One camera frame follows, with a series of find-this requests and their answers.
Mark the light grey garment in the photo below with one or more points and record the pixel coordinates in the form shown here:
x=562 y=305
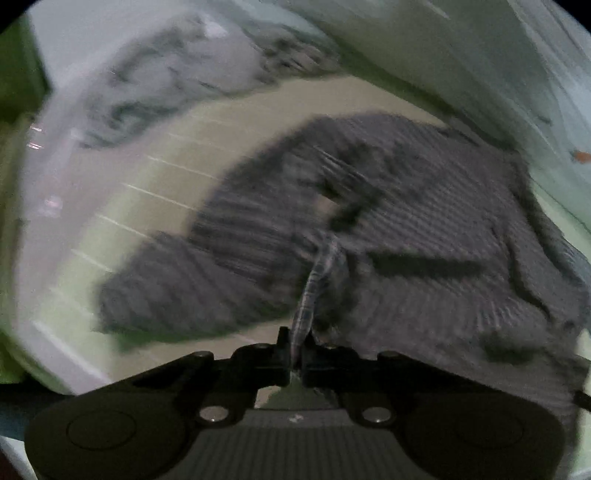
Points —
x=152 y=78

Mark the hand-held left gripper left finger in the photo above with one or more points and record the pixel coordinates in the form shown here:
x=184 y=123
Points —
x=272 y=364

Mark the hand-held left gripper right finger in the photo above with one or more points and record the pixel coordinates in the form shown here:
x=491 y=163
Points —
x=318 y=364

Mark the grey patterned garment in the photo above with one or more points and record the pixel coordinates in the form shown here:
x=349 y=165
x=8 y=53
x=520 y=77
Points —
x=298 y=55

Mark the plaid button shirt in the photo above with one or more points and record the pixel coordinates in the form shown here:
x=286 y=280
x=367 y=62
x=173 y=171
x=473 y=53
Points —
x=438 y=207

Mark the carrot print blanket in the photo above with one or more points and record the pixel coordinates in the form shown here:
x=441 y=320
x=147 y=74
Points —
x=438 y=55

